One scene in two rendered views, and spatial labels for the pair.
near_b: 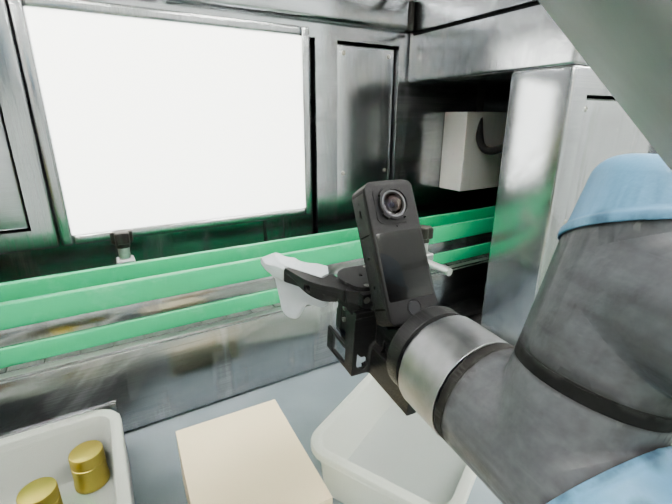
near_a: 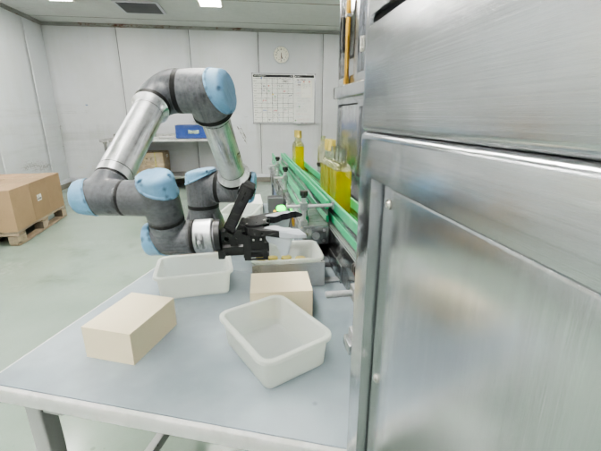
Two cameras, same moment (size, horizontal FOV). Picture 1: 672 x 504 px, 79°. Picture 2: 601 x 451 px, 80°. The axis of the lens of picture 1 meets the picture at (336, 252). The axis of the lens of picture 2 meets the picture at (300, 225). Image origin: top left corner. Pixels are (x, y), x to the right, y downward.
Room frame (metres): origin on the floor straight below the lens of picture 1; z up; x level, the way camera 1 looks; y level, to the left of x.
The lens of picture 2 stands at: (0.72, -0.70, 1.25)
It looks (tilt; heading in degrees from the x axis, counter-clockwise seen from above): 17 degrees down; 112
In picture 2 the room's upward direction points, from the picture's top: straight up
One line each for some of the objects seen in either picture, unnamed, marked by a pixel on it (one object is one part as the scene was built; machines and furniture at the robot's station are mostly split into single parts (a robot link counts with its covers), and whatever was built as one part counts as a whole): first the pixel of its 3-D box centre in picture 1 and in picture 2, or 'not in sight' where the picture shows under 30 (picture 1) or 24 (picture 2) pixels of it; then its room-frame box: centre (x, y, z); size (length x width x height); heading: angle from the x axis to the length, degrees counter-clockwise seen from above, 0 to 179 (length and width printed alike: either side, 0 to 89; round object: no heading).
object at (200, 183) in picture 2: not in sight; (203, 185); (-0.12, 0.39, 1.00); 0.13 x 0.12 x 0.14; 18
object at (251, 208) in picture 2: not in sight; (241, 216); (-0.19, 0.75, 0.78); 0.22 x 0.17 x 0.09; 106
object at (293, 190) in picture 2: not in sight; (283, 174); (-0.17, 1.21, 0.93); 1.75 x 0.01 x 0.08; 121
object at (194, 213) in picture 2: not in sight; (204, 215); (-0.13, 0.39, 0.89); 0.15 x 0.15 x 0.10
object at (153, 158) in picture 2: not in sight; (149, 162); (-4.19, 4.23, 0.45); 0.62 x 0.44 x 0.40; 25
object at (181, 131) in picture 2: not in sight; (194, 131); (-3.48, 4.63, 0.99); 0.60 x 0.41 x 0.22; 33
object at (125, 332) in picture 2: not in sight; (132, 325); (0.08, -0.18, 0.79); 0.16 x 0.12 x 0.07; 98
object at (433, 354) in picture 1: (458, 371); (207, 236); (0.24, -0.09, 1.00); 0.08 x 0.05 x 0.08; 116
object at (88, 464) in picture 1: (89, 466); not in sight; (0.36, 0.28, 0.79); 0.04 x 0.04 x 0.04
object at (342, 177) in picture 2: not in sight; (341, 191); (0.37, 0.55, 0.99); 0.06 x 0.06 x 0.21; 31
